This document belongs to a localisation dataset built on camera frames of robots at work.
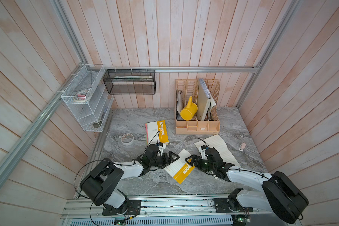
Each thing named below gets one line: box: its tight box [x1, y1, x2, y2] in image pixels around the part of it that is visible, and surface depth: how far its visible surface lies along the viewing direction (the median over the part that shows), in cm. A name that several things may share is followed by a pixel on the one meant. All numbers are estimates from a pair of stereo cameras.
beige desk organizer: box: [175, 79, 221, 135], surface depth 103 cm
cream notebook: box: [194, 134, 242, 168], surface depth 97 cm
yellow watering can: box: [179, 96, 199, 121], surface depth 100 cm
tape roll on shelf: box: [72, 90, 92, 103], surface depth 75 cm
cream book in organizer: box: [196, 78, 212, 121], surface depth 97 cm
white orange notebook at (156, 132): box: [145, 119, 170, 146], surface depth 105 cm
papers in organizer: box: [207, 97, 217, 121], surface depth 100 cm
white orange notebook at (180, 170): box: [163, 148, 196, 185], surface depth 87 cm
